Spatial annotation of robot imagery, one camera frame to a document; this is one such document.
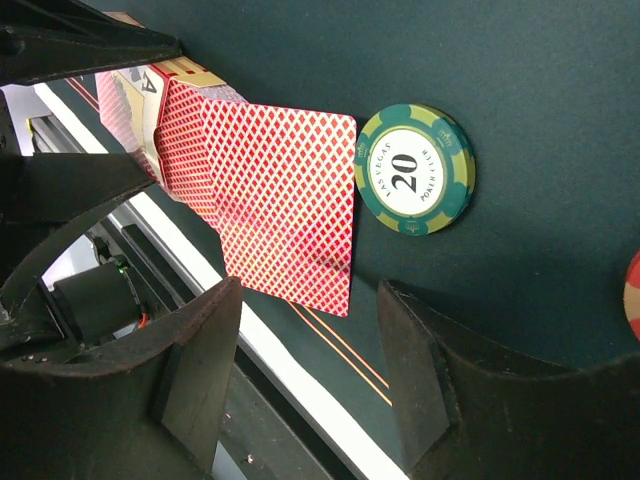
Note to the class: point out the green poker table mat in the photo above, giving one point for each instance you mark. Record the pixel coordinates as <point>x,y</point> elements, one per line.
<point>548,93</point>

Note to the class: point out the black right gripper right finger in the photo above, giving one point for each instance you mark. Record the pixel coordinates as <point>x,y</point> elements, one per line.
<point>467,407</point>

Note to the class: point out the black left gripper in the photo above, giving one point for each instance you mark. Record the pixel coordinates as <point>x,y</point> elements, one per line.
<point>75,300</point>

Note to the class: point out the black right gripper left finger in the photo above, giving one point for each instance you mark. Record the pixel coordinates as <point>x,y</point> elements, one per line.
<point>146,406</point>

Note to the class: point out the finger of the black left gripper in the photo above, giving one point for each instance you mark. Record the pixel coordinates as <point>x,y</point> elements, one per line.
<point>43,41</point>

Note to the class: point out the red poker chip stack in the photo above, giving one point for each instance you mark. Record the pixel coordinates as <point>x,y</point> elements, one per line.
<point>631,295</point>

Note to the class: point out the red-backed playing card deck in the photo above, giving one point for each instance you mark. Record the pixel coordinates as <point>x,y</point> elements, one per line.
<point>276,184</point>

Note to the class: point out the green poker chip stack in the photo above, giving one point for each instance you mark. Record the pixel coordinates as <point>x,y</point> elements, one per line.
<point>414,168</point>

